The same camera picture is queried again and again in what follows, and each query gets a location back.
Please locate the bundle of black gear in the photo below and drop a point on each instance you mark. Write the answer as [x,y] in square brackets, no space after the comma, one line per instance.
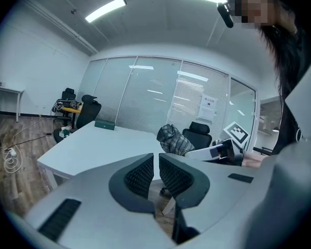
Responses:
[66,104]

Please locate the green box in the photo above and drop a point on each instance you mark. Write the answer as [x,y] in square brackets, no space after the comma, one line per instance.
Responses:
[104,125]

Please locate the person's face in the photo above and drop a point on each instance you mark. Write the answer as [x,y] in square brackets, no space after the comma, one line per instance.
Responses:
[254,6]

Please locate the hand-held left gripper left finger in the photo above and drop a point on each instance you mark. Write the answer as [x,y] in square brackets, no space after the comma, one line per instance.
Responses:
[93,204]

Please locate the person's black shirt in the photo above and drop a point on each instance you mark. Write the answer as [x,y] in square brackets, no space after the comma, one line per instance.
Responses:
[303,61]

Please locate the white table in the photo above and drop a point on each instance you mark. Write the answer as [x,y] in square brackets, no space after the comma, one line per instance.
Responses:
[98,149]

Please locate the green and white packet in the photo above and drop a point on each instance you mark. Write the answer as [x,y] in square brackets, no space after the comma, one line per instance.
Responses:
[64,131]

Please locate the yellow table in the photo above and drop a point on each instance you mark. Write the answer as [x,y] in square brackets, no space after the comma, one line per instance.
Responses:
[72,110]

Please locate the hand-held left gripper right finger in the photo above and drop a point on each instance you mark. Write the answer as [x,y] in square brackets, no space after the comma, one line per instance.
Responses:
[217,191]

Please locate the small white desk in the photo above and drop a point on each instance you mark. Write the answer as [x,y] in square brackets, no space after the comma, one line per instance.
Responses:
[9,90]

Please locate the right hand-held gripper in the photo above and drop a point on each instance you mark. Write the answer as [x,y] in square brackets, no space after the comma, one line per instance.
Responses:
[237,135]

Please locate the black head camera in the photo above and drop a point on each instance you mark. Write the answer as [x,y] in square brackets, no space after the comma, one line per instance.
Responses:
[225,14]

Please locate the paper notice on glass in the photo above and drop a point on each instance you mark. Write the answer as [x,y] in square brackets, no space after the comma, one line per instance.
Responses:
[208,108]

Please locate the small ceiling sensor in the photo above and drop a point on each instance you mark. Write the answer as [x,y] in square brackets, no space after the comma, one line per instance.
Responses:
[73,11]

